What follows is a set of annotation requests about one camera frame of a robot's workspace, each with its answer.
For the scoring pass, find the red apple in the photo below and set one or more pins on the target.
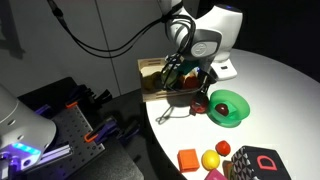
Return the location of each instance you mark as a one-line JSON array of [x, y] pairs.
[[199, 104]]

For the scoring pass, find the orange cube block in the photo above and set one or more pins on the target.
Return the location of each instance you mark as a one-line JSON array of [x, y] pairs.
[[188, 160]]

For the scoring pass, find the white camera housing foreground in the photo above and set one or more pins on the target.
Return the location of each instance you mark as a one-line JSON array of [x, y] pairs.
[[24, 134]]

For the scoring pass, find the brown wooden block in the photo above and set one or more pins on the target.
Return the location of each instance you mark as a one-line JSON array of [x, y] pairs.
[[227, 169]]

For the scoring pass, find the orange handled clamp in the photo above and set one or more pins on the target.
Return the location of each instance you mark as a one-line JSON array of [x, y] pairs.
[[71, 104], [101, 132]]

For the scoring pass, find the green cube block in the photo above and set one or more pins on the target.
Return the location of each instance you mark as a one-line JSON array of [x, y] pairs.
[[169, 78]]

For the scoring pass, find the green plastic bowl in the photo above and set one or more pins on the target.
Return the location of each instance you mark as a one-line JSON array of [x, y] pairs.
[[239, 108]]

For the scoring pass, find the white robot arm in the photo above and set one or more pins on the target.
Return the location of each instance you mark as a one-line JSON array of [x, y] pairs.
[[207, 40]]

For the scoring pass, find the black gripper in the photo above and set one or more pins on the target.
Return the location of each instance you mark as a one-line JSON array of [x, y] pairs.
[[206, 79]]

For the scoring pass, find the wooden tray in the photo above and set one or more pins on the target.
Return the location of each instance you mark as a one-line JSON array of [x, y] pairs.
[[149, 66]]

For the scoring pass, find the dark red plum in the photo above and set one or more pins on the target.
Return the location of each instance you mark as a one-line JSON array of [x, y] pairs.
[[222, 109]]

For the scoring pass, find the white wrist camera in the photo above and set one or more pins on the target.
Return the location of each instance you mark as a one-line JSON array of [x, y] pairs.
[[224, 70]]

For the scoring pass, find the yellow lemon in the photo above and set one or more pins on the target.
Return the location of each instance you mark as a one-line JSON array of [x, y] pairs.
[[210, 160]]

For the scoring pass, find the black fabric letter cube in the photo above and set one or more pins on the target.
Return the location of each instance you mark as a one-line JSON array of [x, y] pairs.
[[254, 163]]

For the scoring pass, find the pink cube block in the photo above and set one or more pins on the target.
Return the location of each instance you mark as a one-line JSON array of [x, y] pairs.
[[215, 175]]

